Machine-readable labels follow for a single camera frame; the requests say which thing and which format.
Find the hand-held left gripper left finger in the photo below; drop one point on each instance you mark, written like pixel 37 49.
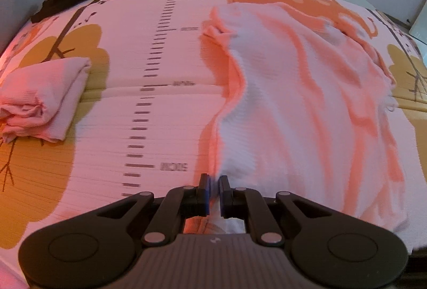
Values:
pixel 207 194

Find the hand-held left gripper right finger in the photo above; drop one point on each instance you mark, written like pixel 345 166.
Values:
pixel 220 197

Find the white baby bodysuit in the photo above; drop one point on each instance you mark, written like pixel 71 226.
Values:
pixel 300 108

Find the printed play mat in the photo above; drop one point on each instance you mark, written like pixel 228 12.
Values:
pixel 140 52

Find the folded white garment pile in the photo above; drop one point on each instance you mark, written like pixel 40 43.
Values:
pixel 43 92

